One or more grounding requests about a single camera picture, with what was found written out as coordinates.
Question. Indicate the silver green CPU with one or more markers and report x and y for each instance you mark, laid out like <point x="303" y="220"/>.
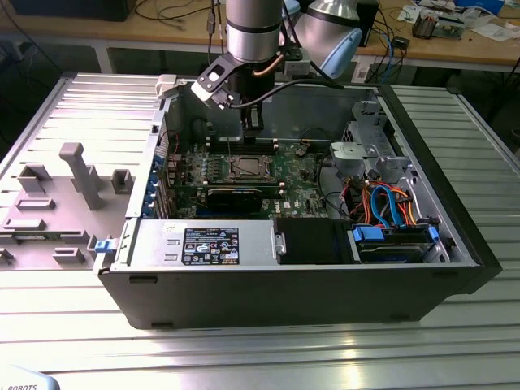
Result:
<point x="248" y="166"/>

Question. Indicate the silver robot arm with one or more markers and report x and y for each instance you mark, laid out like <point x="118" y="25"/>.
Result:
<point x="252" y="40"/>

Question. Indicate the black RAM slot bank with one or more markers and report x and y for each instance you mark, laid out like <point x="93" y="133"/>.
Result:
<point x="272" y="191"/>
<point x="219" y="146"/>

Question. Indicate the CPU socket with pins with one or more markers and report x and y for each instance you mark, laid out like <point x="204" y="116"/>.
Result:
<point x="270" y="172"/>

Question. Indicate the finned CPU cooler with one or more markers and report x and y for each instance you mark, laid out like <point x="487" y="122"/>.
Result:
<point x="424" y="26"/>

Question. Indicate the pale grey case latch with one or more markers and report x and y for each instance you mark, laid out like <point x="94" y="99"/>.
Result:
<point x="166" y="86"/>

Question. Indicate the green RAM stick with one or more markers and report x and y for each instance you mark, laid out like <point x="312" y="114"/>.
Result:
<point x="32" y="237"/>
<point x="227" y="186"/>

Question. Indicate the green Dell motherboard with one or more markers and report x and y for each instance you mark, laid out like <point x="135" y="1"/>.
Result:
<point x="302" y="180"/>

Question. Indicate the white label sheet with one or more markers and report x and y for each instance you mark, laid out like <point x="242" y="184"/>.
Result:
<point x="360" y="74"/>

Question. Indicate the silver metal drive cage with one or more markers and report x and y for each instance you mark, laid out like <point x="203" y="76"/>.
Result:
<point x="353" y="156"/>

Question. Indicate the blue expansion card latch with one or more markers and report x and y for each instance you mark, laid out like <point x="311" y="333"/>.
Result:
<point x="157" y="163"/>
<point x="152" y="185"/>
<point x="147" y="204"/>

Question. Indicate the wooden workbench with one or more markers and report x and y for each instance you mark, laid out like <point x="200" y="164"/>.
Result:
<point x="122" y="32"/>

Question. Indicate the small black device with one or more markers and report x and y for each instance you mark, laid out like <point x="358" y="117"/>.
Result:
<point x="401" y="42"/>

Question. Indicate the silver power supply unit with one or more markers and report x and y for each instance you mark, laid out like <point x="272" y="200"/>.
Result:
<point x="252" y="243"/>

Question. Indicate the black plastic shroud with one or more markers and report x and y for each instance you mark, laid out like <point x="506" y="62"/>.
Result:
<point x="313" y="241"/>

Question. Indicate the black monitor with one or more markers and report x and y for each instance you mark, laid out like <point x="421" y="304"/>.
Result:
<point x="69" y="9"/>

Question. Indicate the black grey PC case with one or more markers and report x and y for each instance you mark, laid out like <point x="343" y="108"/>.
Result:
<point x="284" y="296"/>

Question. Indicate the hard disk blue carrier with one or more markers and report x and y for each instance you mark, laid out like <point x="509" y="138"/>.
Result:
<point x="390" y="254"/>

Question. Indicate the blue plastic latch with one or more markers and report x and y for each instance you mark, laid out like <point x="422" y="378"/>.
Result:
<point x="103" y="246"/>

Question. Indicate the grey parts rack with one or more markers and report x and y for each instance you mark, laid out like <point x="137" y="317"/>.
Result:
<point x="61" y="219"/>

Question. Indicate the blue cardboard box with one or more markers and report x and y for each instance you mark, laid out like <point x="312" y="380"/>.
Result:
<point x="481" y="5"/>

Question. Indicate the white paper sheets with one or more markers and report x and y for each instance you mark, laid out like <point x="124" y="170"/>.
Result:
<point x="493" y="32"/>

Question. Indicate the pale blue teach pendant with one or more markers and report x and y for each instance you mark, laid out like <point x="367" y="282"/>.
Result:
<point x="24" y="378"/>

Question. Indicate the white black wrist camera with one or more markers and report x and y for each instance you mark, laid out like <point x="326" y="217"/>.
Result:
<point x="209" y="81"/>

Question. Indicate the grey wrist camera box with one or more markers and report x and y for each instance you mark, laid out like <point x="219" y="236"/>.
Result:
<point x="296" y="65"/>

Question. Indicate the metal drive bracket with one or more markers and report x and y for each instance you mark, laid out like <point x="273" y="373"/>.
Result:
<point x="451" y="28"/>

